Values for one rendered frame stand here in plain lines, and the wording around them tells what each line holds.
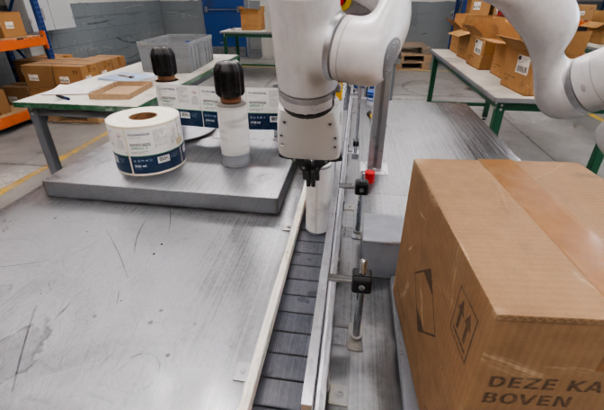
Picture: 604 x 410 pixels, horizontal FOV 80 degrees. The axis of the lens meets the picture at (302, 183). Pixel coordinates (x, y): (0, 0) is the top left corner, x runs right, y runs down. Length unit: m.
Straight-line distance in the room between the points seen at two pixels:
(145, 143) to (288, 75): 0.67
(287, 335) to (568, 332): 0.37
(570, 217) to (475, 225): 0.11
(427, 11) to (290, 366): 8.48
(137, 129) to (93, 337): 0.55
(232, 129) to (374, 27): 0.68
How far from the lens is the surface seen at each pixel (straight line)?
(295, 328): 0.60
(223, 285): 0.75
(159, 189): 1.03
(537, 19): 0.84
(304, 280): 0.67
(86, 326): 0.76
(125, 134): 1.08
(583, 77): 0.92
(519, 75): 2.73
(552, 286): 0.38
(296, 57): 0.46
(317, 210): 0.74
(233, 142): 1.06
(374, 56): 0.42
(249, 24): 6.78
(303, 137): 0.55
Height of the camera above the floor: 1.34
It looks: 28 degrees down
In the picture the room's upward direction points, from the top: straight up
